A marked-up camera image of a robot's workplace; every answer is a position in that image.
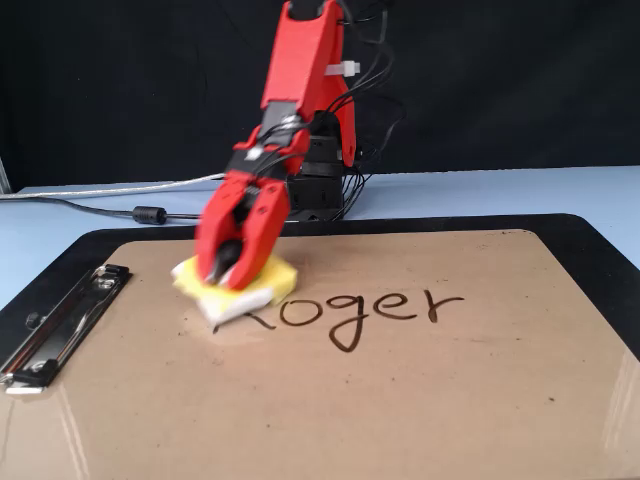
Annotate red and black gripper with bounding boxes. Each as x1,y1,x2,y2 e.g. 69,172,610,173
194,125,314,291

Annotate yellow sponge with black knob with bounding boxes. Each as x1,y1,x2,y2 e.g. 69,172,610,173
171,238,300,325

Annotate brown clipboard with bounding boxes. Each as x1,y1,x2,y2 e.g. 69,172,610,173
0,228,640,480

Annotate metal clipboard clip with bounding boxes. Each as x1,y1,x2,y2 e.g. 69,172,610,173
0,263,132,397

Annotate black backdrop cloth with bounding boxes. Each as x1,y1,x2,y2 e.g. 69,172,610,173
0,0,640,194

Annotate silver USB cable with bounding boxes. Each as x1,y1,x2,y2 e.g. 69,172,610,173
0,172,227,201

